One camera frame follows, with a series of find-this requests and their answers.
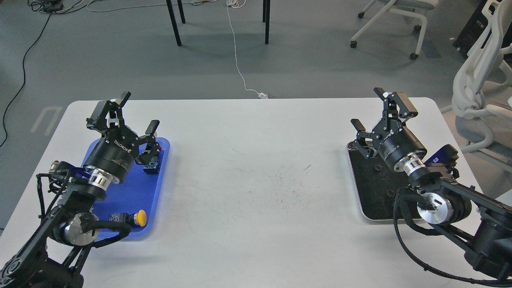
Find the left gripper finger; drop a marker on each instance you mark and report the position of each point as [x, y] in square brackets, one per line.
[151, 145]
[108, 115]

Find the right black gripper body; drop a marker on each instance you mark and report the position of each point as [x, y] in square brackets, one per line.
[396, 145]

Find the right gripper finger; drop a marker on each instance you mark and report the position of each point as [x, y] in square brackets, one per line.
[367, 150]
[397, 110]

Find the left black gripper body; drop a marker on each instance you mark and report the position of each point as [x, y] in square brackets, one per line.
[115, 152]

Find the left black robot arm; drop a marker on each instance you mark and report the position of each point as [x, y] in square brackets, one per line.
[55, 254]

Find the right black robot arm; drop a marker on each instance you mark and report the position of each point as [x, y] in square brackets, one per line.
[434, 203]

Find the metal tray with black mat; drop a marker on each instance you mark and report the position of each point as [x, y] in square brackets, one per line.
[373, 179]

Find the blue plastic tray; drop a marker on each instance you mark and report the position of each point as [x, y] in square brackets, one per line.
[139, 191]

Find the white office chair right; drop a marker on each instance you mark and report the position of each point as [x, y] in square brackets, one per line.
[481, 98]

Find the black table legs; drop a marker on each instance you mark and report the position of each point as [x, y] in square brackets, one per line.
[230, 4]

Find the red push button switch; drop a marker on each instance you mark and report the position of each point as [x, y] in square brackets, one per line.
[153, 166]

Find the yellow push button switch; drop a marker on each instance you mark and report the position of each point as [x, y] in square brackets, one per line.
[137, 220]

